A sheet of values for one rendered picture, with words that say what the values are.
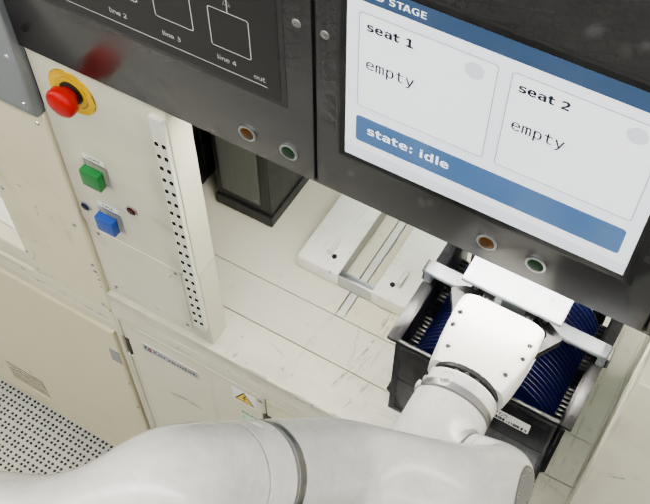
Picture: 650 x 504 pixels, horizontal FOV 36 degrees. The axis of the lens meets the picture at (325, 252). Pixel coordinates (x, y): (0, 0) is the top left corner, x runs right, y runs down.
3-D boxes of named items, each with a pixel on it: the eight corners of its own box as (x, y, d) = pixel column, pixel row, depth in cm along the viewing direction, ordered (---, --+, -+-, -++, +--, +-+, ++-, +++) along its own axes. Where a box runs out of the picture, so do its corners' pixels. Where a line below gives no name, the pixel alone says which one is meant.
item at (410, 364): (375, 414, 135) (387, 290, 109) (443, 305, 145) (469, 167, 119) (539, 503, 128) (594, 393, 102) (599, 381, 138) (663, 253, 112)
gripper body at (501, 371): (414, 388, 109) (459, 313, 114) (498, 432, 106) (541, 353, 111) (419, 355, 103) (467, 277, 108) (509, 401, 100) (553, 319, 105)
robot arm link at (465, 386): (408, 406, 108) (421, 385, 110) (481, 445, 106) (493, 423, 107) (414, 371, 101) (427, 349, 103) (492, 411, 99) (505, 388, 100)
